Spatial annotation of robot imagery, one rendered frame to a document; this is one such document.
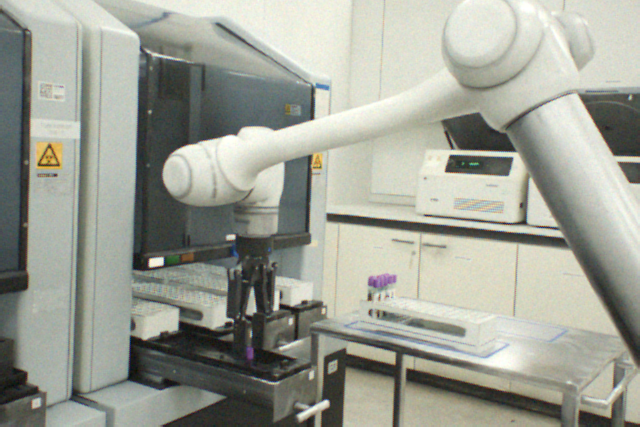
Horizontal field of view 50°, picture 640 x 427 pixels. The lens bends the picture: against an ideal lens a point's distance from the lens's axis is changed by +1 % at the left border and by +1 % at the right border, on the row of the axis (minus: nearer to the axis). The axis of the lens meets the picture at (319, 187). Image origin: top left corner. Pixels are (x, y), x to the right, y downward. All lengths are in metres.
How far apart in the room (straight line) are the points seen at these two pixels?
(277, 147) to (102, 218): 0.41
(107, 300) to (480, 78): 0.86
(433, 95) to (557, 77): 0.29
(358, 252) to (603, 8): 1.77
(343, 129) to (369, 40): 3.07
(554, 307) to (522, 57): 2.67
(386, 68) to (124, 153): 2.88
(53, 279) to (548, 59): 0.91
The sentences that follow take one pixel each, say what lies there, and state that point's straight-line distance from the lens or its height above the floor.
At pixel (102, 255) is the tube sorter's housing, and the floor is 1.00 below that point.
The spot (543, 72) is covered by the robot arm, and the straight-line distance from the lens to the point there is 0.91.
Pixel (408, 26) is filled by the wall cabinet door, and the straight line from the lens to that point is 4.11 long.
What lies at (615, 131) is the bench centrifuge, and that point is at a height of 1.39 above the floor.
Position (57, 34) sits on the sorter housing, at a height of 1.41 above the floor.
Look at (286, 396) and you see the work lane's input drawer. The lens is 1.31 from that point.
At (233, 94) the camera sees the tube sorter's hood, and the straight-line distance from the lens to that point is 1.62.
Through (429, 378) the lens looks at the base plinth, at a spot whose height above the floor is 0.04.
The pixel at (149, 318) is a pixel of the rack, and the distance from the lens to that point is 1.50.
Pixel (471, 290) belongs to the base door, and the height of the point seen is 0.55.
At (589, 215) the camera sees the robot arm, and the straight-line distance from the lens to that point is 0.90.
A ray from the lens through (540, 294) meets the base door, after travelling 3.50.
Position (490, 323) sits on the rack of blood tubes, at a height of 0.87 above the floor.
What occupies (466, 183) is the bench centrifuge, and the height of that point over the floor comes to 1.09.
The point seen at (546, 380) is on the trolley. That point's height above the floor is 0.82.
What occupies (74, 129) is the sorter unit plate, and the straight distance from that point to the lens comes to 1.34.
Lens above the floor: 1.22
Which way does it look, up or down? 3 degrees down
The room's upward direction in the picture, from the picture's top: 3 degrees clockwise
